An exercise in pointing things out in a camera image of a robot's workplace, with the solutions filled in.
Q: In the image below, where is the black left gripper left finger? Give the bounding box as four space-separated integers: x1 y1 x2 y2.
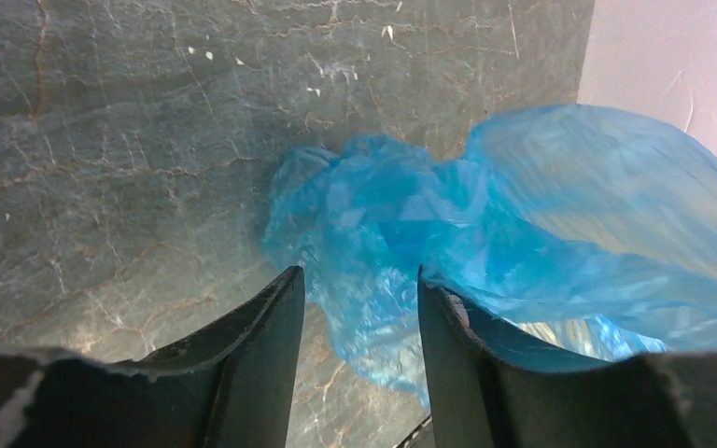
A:
0 266 305 447

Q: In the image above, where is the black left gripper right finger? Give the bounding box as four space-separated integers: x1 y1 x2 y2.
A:
417 278 717 447

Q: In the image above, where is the blue plastic trash bag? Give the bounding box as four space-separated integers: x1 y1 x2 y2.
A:
262 104 717 404

